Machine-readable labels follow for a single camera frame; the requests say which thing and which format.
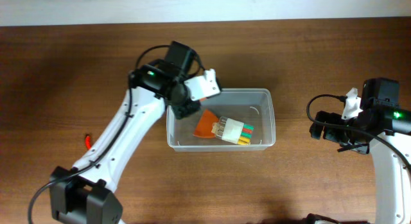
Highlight orange scraper wooden handle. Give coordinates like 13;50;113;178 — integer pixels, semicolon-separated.
193;109;219;139

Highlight clear screwdriver set case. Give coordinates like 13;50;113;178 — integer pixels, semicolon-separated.
212;117;254;145

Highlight clear plastic container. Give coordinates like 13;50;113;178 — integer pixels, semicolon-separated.
167;89;275;152

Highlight red handled pliers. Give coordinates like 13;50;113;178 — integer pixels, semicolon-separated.
84;134;92;150

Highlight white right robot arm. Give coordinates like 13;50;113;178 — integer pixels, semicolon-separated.
306;78;410;223

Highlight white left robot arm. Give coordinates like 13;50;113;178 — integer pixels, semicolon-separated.
46;41;220;223

